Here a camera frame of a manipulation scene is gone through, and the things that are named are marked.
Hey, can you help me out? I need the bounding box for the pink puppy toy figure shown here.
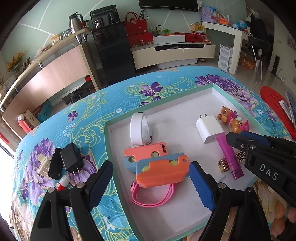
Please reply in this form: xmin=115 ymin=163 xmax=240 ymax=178
xmin=217 ymin=106 xmax=250 ymax=134

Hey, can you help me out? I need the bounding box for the gold patterned lighter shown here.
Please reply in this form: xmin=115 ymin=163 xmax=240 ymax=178
xmin=218 ymin=151 xmax=246 ymax=173

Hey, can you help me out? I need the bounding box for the white USB charger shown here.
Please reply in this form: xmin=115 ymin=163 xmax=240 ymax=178
xmin=196 ymin=115 xmax=225 ymax=144

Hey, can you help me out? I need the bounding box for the magenta lighter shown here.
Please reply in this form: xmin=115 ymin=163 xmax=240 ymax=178
xmin=216 ymin=133 xmax=244 ymax=180

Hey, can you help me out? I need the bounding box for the red tube bottle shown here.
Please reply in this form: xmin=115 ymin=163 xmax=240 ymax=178
xmin=56 ymin=173 xmax=70 ymax=191

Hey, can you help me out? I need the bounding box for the cream hair claw clip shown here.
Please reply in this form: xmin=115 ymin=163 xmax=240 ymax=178
xmin=38 ymin=154 xmax=52 ymax=177

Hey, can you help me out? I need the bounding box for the black power adapter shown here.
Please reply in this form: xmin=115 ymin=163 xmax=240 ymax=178
xmin=60 ymin=143 xmax=84 ymax=174

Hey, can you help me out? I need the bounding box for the pink smart watch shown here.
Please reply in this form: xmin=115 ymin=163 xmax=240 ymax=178
xmin=130 ymin=181 xmax=175 ymax=208

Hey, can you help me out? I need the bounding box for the blue orange case with text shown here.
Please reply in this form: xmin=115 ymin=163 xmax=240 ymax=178
xmin=124 ymin=142 xmax=169 ymax=173

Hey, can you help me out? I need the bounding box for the orange blue folding case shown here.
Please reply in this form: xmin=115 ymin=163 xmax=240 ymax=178
xmin=136 ymin=153 xmax=190 ymax=188

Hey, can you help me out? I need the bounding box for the white round ring gadget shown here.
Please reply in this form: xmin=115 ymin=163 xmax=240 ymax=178
xmin=129 ymin=112 xmax=152 ymax=146

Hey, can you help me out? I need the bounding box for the person's right hand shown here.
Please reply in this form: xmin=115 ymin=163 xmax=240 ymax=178
xmin=270 ymin=201 xmax=295 ymax=237

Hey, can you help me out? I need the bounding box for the red plastic stool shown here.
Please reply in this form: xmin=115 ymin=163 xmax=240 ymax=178
xmin=260 ymin=86 xmax=295 ymax=141

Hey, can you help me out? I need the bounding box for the teal shallow cardboard tray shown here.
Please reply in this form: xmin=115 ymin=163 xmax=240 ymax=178
xmin=104 ymin=84 xmax=266 ymax=240

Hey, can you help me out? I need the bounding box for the black chair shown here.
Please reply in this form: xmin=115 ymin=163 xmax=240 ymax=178
xmin=242 ymin=35 xmax=271 ymax=83

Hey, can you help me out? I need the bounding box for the red gift bag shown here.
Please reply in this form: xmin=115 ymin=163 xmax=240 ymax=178
xmin=16 ymin=108 xmax=40 ymax=133

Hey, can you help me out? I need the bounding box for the white side desk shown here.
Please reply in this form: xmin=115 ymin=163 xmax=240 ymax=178
xmin=201 ymin=22 xmax=249 ymax=74

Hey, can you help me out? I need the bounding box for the teal storage crate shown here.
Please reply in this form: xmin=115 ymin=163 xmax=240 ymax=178
xmin=35 ymin=100 xmax=53 ymax=123

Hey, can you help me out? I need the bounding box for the cream TV stand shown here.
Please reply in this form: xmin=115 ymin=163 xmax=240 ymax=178
xmin=132 ymin=43 xmax=216 ymax=69

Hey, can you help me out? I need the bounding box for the white flat box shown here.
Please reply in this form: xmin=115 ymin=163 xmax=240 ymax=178
xmin=153 ymin=35 xmax=185 ymax=45

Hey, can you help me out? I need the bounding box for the black bag on floor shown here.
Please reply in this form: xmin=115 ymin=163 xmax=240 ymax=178
xmin=62 ymin=87 xmax=91 ymax=105

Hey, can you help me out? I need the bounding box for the red gift box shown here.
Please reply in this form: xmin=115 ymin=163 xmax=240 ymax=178
xmin=128 ymin=33 xmax=153 ymax=48

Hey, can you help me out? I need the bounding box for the black cabinet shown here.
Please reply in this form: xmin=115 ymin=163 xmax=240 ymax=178
xmin=89 ymin=22 xmax=136 ymax=86

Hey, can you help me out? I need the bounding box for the red handbag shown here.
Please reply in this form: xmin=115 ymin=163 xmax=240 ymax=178
xmin=125 ymin=11 xmax=147 ymax=37

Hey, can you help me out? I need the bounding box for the wooden curved desk counter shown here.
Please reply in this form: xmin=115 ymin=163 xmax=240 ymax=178
xmin=1 ymin=28 xmax=102 ymax=139

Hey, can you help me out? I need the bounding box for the yellow flower vase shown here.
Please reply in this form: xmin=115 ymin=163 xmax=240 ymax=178
xmin=6 ymin=52 xmax=26 ymax=77

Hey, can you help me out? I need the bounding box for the steel thermos jug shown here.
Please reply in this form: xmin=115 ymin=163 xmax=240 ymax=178
xmin=69 ymin=13 xmax=83 ymax=34

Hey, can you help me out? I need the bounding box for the wall mounted black television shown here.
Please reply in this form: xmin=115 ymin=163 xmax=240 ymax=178
xmin=138 ymin=0 xmax=199 ymax=12

